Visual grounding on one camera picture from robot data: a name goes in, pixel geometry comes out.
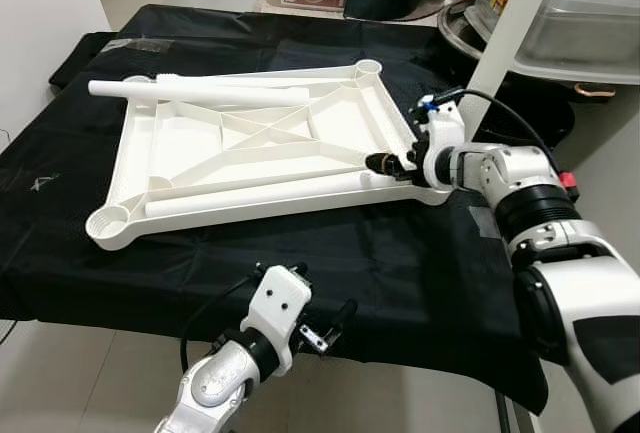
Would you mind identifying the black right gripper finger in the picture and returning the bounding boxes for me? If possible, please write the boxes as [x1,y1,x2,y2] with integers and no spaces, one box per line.
[365,151,413,180]

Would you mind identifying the black tablecloth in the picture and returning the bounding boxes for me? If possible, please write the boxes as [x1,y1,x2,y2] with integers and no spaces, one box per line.
[0,3,640,414]

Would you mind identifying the black wok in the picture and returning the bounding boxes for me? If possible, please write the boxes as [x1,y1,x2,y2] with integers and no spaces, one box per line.
[438,0,616,144]

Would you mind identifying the white plastic table top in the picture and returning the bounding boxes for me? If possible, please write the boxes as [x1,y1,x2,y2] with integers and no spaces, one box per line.
[85,58,453,252]

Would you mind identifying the white shelf board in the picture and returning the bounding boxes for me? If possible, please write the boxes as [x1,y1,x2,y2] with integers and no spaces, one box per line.
[500,53,640,88]

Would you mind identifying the clear plastic storage box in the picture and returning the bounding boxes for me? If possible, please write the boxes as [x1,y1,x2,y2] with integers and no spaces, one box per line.
[470,0,640,86]

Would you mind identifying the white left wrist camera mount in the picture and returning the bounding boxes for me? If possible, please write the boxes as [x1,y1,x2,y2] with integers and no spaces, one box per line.
[243,265,313,374]

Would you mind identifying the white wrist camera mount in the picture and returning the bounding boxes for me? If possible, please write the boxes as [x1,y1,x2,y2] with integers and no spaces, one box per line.
[412,98,469,189]
[243,265,313,374]

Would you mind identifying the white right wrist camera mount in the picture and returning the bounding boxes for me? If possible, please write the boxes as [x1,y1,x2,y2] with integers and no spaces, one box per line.
[412,98,469,189]

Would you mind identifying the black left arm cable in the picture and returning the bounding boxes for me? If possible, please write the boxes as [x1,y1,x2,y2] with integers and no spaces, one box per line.
[180,273,263,374]

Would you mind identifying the metal folding table frame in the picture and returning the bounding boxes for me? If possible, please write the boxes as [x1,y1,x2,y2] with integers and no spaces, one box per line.
[493,391,517,433]

